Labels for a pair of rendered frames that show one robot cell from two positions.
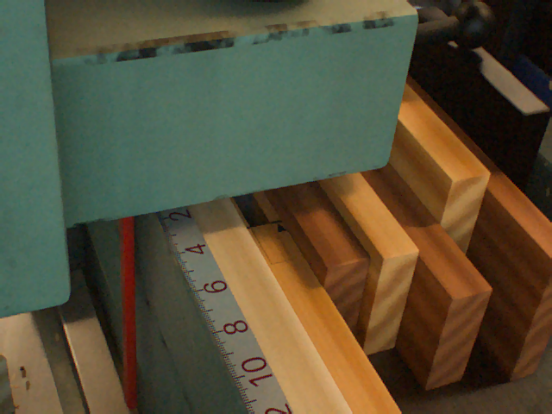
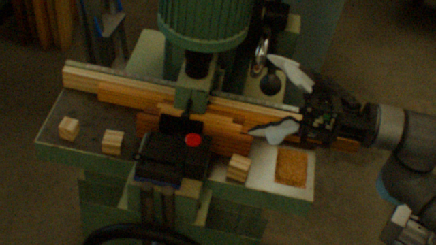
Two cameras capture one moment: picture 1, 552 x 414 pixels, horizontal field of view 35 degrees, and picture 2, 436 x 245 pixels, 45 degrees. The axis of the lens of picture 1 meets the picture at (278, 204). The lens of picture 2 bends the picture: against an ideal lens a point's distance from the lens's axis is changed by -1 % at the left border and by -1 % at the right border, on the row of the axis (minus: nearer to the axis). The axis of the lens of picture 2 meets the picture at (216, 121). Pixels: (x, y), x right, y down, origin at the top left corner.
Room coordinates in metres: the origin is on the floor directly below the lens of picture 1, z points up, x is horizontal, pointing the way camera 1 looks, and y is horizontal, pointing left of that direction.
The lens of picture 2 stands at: (0.76, -0.68, 1.79)
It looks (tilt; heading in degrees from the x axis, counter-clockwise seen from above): 47 degrees down; 119
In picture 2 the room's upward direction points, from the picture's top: 10 degrees clockwise
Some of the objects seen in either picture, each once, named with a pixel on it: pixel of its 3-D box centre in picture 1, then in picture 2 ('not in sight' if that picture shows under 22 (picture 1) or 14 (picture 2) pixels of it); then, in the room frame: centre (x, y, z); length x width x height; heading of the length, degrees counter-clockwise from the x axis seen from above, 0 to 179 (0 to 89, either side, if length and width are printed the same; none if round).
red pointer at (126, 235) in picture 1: (146, 297); not in sight; (0.27, 0.05, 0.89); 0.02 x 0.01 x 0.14; 117
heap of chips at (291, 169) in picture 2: not in sight; (292, 165); (0.55, 0.05, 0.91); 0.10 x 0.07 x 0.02; 117
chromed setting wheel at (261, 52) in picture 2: not in sight; (259, 52); (0.34, 0.19, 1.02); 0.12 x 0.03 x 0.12; 117
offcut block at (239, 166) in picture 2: not in sight; (238, 168); (0.47, -0.04, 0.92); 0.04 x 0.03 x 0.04; 17
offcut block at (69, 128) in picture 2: not in sight; (69, 128); (0.14, -0.20, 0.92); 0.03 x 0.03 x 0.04; 22
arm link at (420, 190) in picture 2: not in sight; (410, 180); (0.77, 0.04, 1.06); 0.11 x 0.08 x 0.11; 160
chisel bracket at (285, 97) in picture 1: (197, 87); (197, 81); (0.29, 0.04, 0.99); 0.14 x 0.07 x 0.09; 117
